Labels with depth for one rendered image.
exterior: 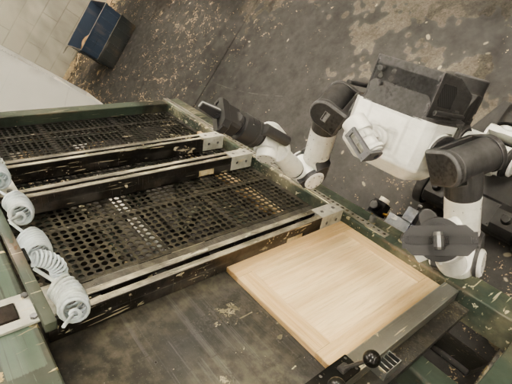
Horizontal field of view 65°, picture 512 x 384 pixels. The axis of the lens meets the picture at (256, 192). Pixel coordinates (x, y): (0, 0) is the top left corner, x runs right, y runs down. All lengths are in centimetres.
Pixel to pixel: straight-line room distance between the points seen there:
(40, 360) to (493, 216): 192
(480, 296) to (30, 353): 124
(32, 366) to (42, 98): 397
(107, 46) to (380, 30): 320
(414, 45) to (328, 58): 62
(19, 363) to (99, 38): 449
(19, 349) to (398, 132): 101
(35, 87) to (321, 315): 399
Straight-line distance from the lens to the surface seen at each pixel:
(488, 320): 148
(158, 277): 115
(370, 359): 96
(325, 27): 341
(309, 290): 127
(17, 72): 463
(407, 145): 114
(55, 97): 478
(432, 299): 138
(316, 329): 116
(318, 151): 139
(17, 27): 601
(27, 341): 100
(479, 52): 286
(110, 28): 523
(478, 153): 110
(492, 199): 227
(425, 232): 80
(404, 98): 116
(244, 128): 119
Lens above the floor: 236
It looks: 51 degrees down
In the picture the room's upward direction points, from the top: 63 degrees counter-clockwise
